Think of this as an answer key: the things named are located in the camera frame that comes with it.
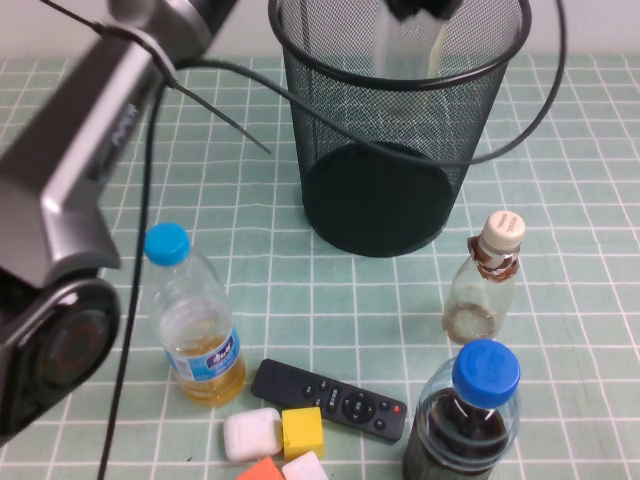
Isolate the small bottle beige cap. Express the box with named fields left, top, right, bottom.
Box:
left=442, top=210, right=527, bottom=345

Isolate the white earbud case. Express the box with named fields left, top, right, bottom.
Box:
left=223, top=407, right=284, bottom=462

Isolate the white block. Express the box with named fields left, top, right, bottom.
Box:
left=281, top=449, right=330, bottom=480

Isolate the orange block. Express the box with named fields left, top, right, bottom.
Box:
left=234, top=455, right=286, bottom=480

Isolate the black zip tie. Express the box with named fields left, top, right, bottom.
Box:
left=42, top=0, right=274, bottom=156

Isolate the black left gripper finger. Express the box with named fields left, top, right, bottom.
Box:
left=423, top=0, right=464, bottom=22
left=385, top=0, right=424, bottom=24

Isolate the clear bottle white cap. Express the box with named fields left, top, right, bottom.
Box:
left=372, top=7, right=454, bottom=81

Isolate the yellow cube block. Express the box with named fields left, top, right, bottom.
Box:
left=281, top=406, right=326, bottom=461

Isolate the black remote control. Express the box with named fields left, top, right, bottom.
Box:
left=250, top=358, right=409, bottom=443

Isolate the dark liquid bottle blue cap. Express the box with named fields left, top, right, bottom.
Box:
left=402, top=338, right=522, bottom=480

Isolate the green checked tablecloth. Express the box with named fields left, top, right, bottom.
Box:
left=0, top=53, right=640, bottom=480

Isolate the long black looping cable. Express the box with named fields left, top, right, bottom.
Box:
left=174, top=0, right=569, bottom=166

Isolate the black wire mesh wastebasket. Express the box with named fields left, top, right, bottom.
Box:
left=267, top=0, right=533, bottom=259

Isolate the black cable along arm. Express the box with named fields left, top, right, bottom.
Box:
left=97, top=84, right=166, bottom=480

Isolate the light-blue cap bottle yellow liquid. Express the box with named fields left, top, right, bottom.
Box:
left=142, top=222, right=248, bottom=409

